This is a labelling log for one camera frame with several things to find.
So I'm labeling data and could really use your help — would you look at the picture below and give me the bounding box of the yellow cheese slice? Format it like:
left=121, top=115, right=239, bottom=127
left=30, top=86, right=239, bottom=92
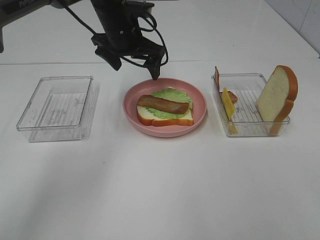
left=221, top=87, right=238, bottom=134

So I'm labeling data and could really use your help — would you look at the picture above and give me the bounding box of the pink round plate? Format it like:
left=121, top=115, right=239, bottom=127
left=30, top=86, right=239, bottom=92
left=122, top=77, right=208, bottom=138

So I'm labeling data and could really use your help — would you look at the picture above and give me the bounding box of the toast bread slice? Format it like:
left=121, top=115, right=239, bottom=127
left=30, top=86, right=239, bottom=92
left=136, top=105, right=194, bottom=127
left=256, top=65, right=298, bottom=136

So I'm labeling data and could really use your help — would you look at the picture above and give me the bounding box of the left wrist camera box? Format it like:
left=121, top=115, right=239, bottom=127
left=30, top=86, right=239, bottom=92
left=126, top=0, right=155, bottom=13

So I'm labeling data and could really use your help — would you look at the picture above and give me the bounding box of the left clear plastic tray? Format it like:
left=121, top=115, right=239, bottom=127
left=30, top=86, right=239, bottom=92
left=16, top=76, right=99, bottom=143

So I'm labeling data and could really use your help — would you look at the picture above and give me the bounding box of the red ham bacon slice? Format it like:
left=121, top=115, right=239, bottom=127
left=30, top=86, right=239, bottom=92
left=214, top=66, right=238, bottom=104

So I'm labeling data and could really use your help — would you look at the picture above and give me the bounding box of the right clear plastic tray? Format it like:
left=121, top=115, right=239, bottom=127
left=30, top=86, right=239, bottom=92
left=211, top=73, right=290, bottom=137

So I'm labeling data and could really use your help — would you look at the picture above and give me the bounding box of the green lettuce leaf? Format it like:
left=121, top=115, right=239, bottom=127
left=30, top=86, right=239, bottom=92
left=145, top=87, right=193, bottom=119

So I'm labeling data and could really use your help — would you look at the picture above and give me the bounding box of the clear plastic tray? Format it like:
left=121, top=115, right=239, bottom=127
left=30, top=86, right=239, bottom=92
left=211, top=73, right=290, bottom=137
left=16, top=76, right=99, bottom=143

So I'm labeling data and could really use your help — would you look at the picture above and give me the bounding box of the brown bacon strip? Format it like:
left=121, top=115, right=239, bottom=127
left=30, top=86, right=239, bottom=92
left=137, top=95, right=189, bottom=114

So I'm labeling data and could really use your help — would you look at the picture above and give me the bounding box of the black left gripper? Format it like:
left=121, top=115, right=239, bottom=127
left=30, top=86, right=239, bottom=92
left=91, top=22, right=166, bottom=80

